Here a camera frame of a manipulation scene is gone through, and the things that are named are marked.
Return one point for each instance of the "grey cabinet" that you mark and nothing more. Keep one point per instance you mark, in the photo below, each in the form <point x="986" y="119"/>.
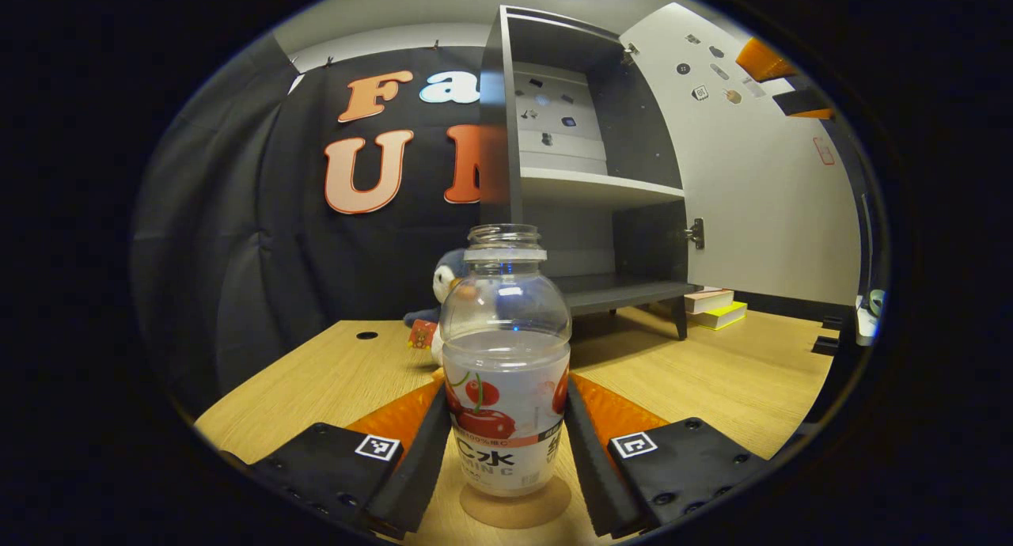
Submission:
<point x="495" y="134"/>

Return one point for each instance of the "clear plastic bottle red label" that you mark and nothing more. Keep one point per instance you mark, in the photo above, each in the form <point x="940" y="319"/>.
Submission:
<point x="506" y="356"/>

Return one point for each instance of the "white cabinet door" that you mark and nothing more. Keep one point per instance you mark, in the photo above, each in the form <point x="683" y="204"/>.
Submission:
<point x="760" y="198"/>

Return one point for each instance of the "white cabinet shelf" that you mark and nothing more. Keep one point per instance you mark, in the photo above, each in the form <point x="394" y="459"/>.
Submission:
<point x="586" y="186"/>

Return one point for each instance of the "blue white penguin plush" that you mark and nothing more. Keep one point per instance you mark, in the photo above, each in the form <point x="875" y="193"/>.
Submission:
<point x="447" y="281"/>

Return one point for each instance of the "white object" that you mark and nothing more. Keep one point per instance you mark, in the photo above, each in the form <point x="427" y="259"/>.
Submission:
<point x="866" y="324"/>

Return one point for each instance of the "red white book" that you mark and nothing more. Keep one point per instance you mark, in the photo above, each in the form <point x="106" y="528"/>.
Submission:
<point x="710" y="299"/>

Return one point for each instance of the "metal door hinge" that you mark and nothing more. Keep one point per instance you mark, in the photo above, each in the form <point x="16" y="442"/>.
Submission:
<point x="696" y="233"/>
<point x="631" y="53"/>

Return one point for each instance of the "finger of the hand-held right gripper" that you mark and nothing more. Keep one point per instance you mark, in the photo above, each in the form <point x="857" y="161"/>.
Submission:
<point x="764" y="62"/>
<point x="807" y="103"/>

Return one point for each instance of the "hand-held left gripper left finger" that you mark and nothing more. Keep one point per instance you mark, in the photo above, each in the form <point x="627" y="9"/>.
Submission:
<point x="419" y="475"/>

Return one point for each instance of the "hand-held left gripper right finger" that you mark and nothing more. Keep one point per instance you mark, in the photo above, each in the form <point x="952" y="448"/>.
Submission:
<point x="589" y="475"/>

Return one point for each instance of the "round cork coaster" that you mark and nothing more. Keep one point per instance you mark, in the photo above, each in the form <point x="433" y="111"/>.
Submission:
<point x="514" y="513"/>

